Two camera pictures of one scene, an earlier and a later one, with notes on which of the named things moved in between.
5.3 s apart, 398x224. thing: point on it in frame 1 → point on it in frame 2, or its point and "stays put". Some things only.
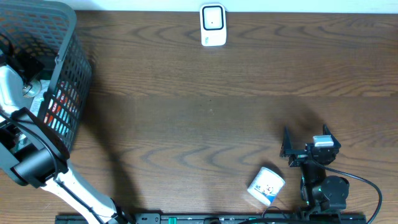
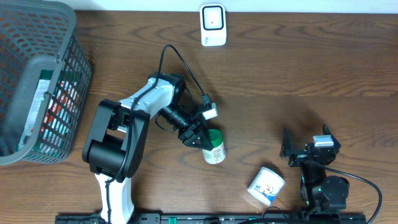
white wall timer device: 212,24 stays put
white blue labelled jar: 266,185 stays put
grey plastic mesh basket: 47,28 stays put
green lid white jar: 32,89 → 217,154
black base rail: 307,218 stays put
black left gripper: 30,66 → 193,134
